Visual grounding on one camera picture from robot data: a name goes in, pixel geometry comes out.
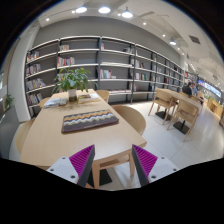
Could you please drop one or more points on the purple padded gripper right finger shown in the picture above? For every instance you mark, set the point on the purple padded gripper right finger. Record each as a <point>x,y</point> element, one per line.
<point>149,167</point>

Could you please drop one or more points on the stack of books on table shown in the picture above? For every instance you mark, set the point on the stack of books on table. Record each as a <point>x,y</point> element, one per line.
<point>94,97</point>

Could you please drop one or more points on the green potted plant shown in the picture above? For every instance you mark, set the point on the green potted plant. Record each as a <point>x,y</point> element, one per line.
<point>70,80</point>

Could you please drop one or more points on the wooden chair right near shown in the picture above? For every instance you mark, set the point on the wooden chair right near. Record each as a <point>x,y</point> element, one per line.
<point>133,117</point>

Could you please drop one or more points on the small plant at left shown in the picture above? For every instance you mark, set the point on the small plant at left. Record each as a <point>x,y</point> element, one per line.
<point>8,101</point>

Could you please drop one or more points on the light wooden table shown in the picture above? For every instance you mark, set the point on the light wooden table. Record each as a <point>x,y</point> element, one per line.
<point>46,143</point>

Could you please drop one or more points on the large grey bookshelf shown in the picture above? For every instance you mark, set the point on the large grey bookshelf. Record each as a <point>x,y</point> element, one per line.
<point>128,71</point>

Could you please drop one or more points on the seated person dark clothes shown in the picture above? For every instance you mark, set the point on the seated person dark clothes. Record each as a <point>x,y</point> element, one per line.
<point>187,89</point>

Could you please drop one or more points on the round ceiling lamp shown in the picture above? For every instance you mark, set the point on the round ceiling lamp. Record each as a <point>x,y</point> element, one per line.
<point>127,13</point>

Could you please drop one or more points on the open magazine on table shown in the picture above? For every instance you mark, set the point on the open magazine on table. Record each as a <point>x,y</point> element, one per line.
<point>54,102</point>

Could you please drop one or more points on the zigzag patterned folded towel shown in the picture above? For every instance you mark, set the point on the zigzag patterned folded towel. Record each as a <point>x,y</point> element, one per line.
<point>88,120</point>

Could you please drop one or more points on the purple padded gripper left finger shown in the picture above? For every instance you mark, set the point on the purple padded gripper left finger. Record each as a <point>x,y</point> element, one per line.
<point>76,168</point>

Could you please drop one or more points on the wooden chair far end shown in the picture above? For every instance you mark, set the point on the wooden chair far end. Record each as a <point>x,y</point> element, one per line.
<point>104,94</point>

